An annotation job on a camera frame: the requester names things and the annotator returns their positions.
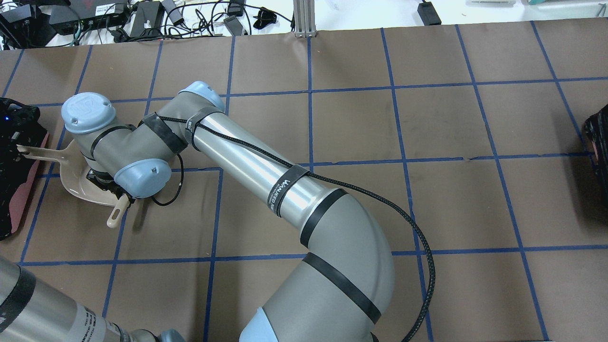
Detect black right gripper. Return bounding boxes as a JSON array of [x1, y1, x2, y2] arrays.
[[85, 169, 135, 204]]

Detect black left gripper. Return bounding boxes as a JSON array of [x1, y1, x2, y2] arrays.
[[0, 97, 41, 143]]

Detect white hand brush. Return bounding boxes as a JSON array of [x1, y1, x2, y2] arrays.
[[106, 194, 130, 228]]

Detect beige plastic dustpan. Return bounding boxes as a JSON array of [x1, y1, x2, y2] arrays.
[[17, 141, 130, 210]]

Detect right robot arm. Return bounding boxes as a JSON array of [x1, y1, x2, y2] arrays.
[[61, 81, 395, 342]]

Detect left bin black bag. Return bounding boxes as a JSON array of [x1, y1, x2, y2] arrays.
[[0, 125, 48, 240]]

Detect bin black bag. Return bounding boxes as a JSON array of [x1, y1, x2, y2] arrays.
[[0, 125, 48, 240], [583, 106, 608, 207]]

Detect right bin black bag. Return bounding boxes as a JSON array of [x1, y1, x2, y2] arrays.
[[583, 106, 608, 207]]

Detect black power adapter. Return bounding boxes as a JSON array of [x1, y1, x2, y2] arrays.
[[223, 16, 249, 36]]

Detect black cable bundle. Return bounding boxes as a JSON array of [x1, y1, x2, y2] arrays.
[[0, 0, 293, 48]]

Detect aluminium frame post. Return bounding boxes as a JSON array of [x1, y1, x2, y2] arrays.
[[293, 0, 317, 38]]

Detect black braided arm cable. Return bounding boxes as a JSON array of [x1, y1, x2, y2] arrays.
[[151, 114, 436, 342]]

